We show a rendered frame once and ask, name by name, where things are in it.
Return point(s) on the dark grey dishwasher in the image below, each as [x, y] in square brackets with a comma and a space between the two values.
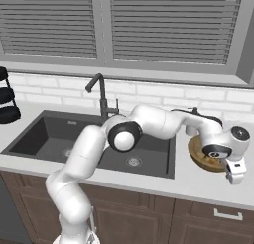
[10, 215]

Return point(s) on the brown drawer front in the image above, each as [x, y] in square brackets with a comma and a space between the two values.
[198, 211]

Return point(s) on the grey window frame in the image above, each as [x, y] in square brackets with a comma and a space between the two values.
[103, 26]

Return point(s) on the brown narrow cupboard door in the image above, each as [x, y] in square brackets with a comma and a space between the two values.
[36, 208]

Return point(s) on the grey narrow window blind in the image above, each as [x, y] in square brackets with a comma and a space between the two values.
[49, 23]

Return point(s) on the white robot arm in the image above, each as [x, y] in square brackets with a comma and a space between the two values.
[82, 155]

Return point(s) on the brown panel under sink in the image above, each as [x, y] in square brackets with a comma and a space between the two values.
[132, 193]

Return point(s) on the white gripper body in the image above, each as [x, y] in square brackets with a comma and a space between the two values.
[235, 177]

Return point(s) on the grey wide window blind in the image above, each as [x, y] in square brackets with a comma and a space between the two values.
[172, 26]

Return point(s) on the dark grey double sink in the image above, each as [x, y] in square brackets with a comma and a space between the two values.
[49, 135]

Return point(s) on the black sink tap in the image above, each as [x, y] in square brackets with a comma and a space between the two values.
[102, 96]

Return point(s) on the brown wooden bowl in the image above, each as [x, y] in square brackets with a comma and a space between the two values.
[196, 152]

